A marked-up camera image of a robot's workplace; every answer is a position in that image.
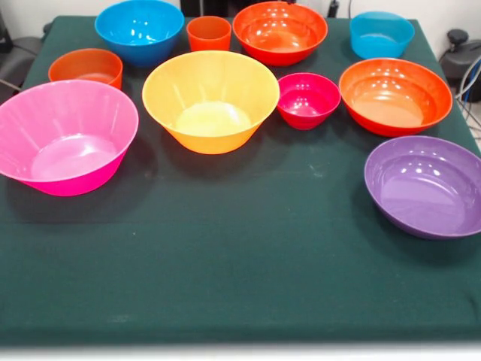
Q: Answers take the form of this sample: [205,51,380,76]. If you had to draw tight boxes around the large pink bowl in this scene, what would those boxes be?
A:
[0,79,140,197]

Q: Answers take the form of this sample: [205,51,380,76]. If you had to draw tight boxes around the small magenta bowl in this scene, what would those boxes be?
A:
[277,72,342,131]

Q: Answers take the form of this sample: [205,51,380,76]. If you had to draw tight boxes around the small orange bowl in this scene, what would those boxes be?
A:
[47,47,124,90]

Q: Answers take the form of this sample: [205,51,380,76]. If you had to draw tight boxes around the tangled floor cables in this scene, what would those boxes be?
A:
[454,56,481,140]

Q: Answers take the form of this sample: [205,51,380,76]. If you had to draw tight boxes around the small light blue bowl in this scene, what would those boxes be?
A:
[349,11,416,60]

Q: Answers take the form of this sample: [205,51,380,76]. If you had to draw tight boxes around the black office chair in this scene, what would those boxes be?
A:
[438,29,481,80]

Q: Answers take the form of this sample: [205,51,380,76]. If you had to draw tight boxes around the dark green tablecloth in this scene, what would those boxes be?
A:
[0,14,481,345]

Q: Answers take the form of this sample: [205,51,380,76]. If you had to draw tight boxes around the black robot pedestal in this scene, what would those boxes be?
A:
[180,0,298,18]

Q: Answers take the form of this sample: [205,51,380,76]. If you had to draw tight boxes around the wide purple bowl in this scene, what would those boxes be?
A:
[363,135,481,241]

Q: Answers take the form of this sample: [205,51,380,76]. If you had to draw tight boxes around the large blue bowl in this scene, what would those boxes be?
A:
[94,0,186,68]

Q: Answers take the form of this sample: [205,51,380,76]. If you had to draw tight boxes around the wide red-orange bowl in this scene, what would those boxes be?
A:
[338,57,454,138]
[232,1,329,68]

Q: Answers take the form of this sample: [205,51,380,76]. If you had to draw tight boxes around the orange cup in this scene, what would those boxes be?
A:
[186,15,232,53]

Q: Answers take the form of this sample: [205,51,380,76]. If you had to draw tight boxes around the large yellow-orange bowl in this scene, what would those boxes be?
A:
[141,50,281,155]

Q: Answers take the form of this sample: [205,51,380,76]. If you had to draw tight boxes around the grey office chair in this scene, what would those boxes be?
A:
[0,9,53,102]

